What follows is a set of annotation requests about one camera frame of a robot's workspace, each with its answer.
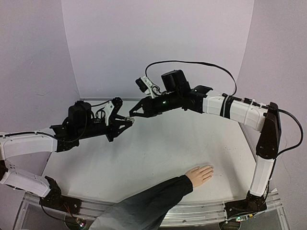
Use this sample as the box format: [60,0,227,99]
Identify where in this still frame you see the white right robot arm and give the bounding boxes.
[129,70,281,197]

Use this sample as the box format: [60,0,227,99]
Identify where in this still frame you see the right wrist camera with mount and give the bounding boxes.
[135,76,162,99]

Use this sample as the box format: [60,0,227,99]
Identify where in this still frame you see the dark sleeved forearm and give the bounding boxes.
[89,175,193,230]

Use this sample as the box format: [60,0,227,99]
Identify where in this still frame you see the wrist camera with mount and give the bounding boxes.
[135,76,162,99]
[92,97,123,126]

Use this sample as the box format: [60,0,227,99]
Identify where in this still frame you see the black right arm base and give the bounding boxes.
[224,191,267,220]

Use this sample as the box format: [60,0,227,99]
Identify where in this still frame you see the aluminium table frame rail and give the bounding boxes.
[14,192,289,230]

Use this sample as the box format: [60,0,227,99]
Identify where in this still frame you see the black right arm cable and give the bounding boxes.
[144,60,303,155]

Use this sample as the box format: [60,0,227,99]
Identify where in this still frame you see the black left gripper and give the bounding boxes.
[77,115,132,142]

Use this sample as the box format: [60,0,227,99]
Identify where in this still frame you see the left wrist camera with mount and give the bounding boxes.
[92,97,123,126]

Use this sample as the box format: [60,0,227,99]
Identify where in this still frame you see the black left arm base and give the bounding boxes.
[39,176,82,215]

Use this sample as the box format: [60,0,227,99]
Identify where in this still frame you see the mannequin hand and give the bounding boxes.
[185,165,214,188]

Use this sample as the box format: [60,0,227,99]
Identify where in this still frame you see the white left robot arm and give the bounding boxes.
[0,97,134,209]

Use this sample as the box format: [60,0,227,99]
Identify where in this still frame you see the glitter nail polish bottle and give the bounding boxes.
[125,116,135,123]

